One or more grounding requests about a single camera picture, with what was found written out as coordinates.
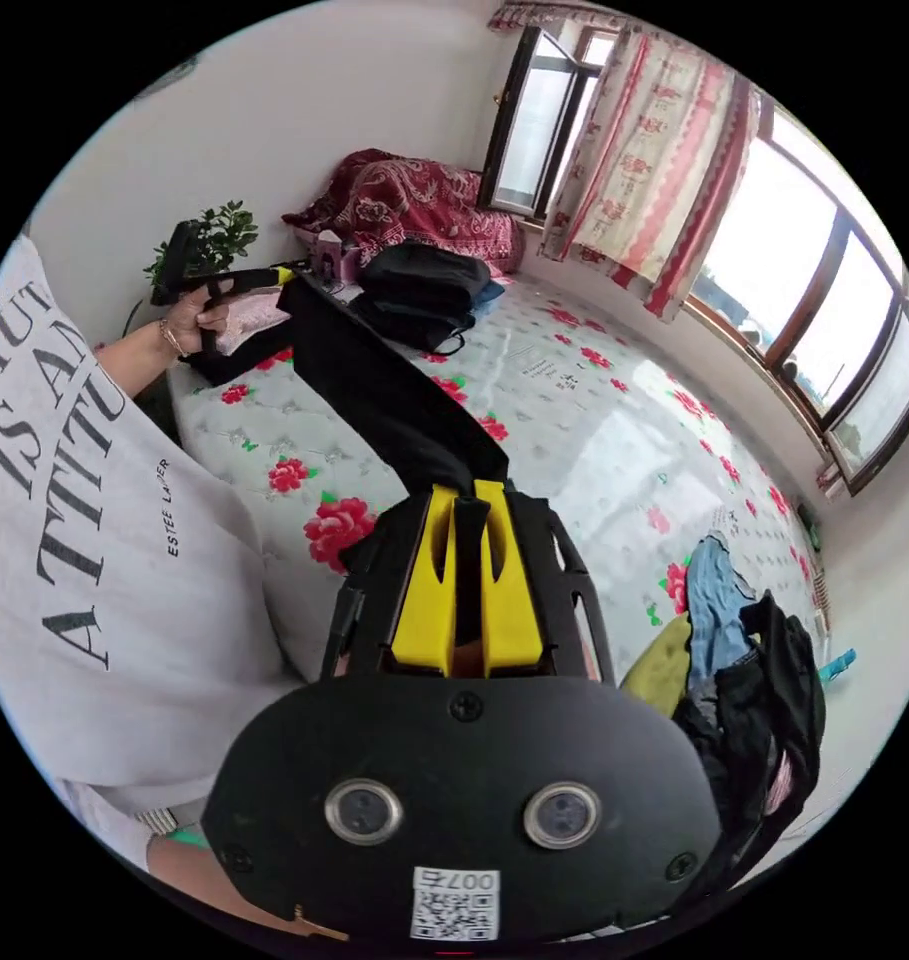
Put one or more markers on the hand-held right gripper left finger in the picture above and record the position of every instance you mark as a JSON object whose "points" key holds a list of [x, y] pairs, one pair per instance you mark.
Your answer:
{"points": [[422, 600]]}

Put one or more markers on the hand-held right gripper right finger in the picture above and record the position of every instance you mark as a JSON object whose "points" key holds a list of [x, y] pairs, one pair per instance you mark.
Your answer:
{"points": [[512, 600]]}

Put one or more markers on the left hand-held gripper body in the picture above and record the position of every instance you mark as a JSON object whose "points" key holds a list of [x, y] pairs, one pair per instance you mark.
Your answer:
{"points": [[233, 285]]}

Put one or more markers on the black t-shirt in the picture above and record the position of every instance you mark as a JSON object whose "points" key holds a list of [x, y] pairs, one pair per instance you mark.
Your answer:
{"points": [[379, 382]]}

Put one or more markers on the person's right forearm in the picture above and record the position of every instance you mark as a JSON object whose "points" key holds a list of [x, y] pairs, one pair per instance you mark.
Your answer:
{"points": [[221, 889]]}

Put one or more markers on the person's left forearm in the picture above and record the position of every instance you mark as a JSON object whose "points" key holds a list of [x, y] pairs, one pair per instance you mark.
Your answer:
{"points": [[135, 358]]}

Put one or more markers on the person's left hand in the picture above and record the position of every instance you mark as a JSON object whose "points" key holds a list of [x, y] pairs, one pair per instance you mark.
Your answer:
{"points": [[193, 324]]}

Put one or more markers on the pink cushion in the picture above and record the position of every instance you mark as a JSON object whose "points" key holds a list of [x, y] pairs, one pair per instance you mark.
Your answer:
{"points": [[253, 316]]}

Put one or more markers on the pink box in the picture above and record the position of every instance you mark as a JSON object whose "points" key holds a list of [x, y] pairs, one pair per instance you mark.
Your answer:
{"points": [[328, 259]]}

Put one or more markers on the green potted plant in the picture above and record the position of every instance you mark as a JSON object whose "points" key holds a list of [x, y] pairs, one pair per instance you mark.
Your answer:
{"points": [[214, 236]]}

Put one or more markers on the pile of folded dark clothes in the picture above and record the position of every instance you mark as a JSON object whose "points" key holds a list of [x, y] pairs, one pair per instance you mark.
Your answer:
{"points": [[416, 292]]}

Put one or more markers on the red patterned rolled blanket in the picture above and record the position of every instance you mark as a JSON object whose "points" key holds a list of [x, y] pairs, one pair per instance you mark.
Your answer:
{"points": [[424, 201]]}

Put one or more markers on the bed with flowered sheet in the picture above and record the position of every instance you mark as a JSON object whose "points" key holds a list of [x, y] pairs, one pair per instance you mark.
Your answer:
{"points": [[574, 450]]}

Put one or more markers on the heap of unfolded clothes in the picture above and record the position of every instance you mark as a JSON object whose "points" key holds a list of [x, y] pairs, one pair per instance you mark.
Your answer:
{"points": [[746, 697]]}

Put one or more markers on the person's body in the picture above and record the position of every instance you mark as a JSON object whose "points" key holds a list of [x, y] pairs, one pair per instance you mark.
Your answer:
{"points": [[101, 540]]}

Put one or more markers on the open dark-framed window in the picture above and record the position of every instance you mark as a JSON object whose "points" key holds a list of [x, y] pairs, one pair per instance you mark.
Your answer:
{"points": [[533, 127]]}

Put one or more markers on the red and cream curtain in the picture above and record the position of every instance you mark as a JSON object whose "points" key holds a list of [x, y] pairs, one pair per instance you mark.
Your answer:
{"points": [[649, 150]]}

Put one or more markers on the wide brown-framed window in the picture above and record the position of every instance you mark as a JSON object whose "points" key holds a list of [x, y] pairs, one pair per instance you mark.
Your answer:
{"points": [[806, 300]]}

